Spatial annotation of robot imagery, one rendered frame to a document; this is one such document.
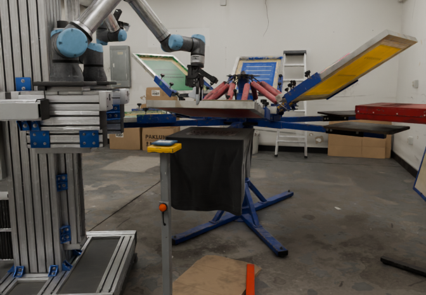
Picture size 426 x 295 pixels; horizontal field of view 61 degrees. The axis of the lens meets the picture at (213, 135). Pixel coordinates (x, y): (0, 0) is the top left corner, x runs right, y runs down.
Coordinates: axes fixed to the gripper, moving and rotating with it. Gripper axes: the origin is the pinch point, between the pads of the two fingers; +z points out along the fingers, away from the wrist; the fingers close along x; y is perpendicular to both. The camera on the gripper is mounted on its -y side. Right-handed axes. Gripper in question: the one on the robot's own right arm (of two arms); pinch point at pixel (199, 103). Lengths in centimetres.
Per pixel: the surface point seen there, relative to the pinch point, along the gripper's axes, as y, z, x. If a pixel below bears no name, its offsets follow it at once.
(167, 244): 11, 72, 10
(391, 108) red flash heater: -104, -4, -56
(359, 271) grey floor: -93, 103, -78
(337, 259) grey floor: -80, 101, -92
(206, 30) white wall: 122, -176, -447
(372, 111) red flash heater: -95, -2, -62
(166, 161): 10.6, 30.3, 17.3
